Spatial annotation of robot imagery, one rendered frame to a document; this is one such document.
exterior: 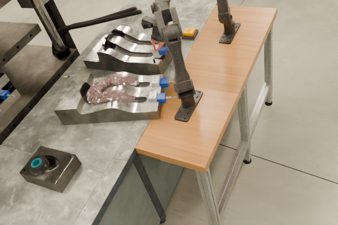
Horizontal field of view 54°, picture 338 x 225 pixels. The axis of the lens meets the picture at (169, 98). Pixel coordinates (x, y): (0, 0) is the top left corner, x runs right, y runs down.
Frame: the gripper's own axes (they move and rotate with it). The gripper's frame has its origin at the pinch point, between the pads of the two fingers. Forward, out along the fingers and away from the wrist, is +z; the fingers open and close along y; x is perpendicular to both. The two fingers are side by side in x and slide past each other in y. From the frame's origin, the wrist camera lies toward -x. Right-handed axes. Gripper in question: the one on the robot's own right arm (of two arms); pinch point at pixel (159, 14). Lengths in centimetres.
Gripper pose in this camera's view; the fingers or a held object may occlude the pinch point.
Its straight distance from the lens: 202.5
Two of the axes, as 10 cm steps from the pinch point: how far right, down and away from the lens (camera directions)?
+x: 9.0, 4.4, -0.5
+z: -2.3, 5.6, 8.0
